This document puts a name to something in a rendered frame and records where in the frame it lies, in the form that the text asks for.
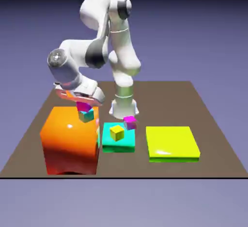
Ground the large cyan box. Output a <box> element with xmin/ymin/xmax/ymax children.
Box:
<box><xmin>102</xmin><ymin>122</ymin><xmax>136</xmax><ymax>153</ymax></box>

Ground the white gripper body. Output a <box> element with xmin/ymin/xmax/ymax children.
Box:
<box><xmin>54</xmin><ymin>87</ymin><xmax>106</xmax><ymax>107</ymax></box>

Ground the large orange box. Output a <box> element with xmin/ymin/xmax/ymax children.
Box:
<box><xmin>39</xmin><ymin>106</ymin><xmax>100</xmax><ymax>175</ymax></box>

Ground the large yellow box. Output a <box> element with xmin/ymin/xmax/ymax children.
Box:
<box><xmin>145</xmin><ymin>126</ymin><xmax>201</xmax><ymax>163</ymax></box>

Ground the small yellow cube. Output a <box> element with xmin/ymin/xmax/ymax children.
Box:
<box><xmin>109</xmin><ymin>125</ymin><xmax>125</xmax><ymax>142</ymax></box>

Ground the small magenta cube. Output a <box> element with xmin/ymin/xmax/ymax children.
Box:
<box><xmin>123</xmin><ymin>115</ymin><xmax>138</xmax><ymax>131</ymax></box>
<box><xmin>76</xmin><ymin>102</ymin><xmax>93</xmax><ymax>113</ymax></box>

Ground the small cyan cube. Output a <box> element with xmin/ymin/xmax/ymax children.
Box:
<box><xmin>77</xmin><ymin>108</ymin><xmax>95</xmax><ymax>123</ymax></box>

